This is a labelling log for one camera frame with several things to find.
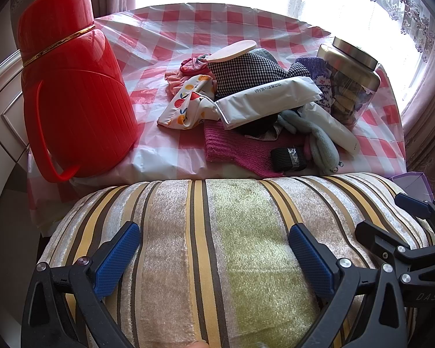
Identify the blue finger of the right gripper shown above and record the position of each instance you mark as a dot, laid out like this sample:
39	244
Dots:
378	241
417	208

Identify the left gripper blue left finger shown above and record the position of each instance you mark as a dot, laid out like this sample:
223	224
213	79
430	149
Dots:
112	258

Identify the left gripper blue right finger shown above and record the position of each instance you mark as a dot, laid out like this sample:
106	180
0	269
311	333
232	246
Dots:
317	262

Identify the black velvet scrunchie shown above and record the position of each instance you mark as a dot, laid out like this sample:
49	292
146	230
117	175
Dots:
288	159

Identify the silver white wet wipes pack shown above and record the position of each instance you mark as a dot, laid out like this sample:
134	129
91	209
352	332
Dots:
271	98

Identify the fruit print fabric pouch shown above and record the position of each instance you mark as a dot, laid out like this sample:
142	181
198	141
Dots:
191	105

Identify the houndstooth fabric drawstring pouch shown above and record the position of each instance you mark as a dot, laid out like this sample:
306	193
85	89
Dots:
249	70

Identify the pink drape curtain right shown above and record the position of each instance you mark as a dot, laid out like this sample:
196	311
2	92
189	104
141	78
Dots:
418	120

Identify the striped velvet sofa cushion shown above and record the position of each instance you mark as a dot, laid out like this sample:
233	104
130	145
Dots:
215	264

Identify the white tube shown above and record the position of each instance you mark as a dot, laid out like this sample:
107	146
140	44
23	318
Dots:
337	132

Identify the gold lidded glass jar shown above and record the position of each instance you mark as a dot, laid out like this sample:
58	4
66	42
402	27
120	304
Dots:
354	80

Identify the red plastic thermos jug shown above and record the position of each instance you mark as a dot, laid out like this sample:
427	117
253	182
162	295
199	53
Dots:
79	119

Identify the magenta knitted cloth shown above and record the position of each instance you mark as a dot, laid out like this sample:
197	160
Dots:
222	146

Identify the purple patterned knitted sock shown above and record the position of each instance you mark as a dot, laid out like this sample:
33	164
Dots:
317	69

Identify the pink ruffled cloth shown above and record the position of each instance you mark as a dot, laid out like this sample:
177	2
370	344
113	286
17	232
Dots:
175	80

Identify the pink checkered plastic tablecloth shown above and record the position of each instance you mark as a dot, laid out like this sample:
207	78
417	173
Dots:
148	43

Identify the round pink zip pouch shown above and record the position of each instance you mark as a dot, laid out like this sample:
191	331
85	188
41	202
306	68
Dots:
195	66

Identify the floral lace window curtain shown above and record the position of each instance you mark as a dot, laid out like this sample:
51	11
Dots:
384	28

